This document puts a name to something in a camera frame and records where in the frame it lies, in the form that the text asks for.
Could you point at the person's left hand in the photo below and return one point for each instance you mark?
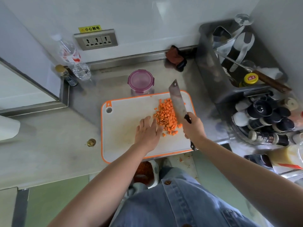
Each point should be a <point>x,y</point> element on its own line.
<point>148,137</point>

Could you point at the person's right hand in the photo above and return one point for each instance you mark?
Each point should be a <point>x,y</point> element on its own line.
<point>195,130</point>

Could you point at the pile of diced carrot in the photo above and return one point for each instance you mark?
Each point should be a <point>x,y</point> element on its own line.
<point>166,115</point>

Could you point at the brown carrot top stub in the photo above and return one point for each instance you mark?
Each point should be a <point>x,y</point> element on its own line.
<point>91,143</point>

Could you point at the purple lidded container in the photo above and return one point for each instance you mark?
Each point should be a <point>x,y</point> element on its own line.
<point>140,80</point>

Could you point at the person's left forearm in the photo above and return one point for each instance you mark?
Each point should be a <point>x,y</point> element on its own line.
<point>99,193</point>

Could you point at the person's right forearm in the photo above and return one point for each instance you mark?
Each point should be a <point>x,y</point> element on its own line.
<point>251,179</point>

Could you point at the white orange-rimmed cutting board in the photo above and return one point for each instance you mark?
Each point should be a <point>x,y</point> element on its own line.
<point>123,134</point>

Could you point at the grey right shoe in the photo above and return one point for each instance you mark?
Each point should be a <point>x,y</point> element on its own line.
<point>165,162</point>

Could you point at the white waste bin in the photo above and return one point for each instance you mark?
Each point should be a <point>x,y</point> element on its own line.
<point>156,172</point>

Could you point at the clear round basin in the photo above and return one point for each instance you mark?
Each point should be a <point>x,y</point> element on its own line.
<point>236,134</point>

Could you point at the blue denim trousers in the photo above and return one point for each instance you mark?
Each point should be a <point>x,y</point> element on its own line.
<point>177,173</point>

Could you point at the pale green cabinet front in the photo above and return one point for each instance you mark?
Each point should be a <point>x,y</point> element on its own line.
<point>220,184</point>
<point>54,200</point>

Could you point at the group of seasoning bottles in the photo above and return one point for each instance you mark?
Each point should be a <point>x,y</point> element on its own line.
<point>261,108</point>

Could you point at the black rectangular device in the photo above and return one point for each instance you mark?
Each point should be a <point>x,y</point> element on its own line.
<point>259,160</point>

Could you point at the yellow-capped sauce bottle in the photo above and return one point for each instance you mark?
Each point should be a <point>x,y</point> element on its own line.
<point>251,78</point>

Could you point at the dark red cloth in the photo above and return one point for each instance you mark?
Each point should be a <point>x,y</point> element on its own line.
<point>174,56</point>

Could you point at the blue denim shirt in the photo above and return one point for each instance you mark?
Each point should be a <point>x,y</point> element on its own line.
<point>184,205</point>

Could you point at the white and black bag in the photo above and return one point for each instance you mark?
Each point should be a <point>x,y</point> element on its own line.
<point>239,47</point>

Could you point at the clear plastic water bottle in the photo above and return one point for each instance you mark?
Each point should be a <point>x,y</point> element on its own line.
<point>81,70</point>

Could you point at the small gold-capped bottle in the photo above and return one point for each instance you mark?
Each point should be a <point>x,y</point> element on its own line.
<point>71,80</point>

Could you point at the yellow warning sticker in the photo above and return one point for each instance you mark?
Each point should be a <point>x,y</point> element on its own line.
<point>90,29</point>

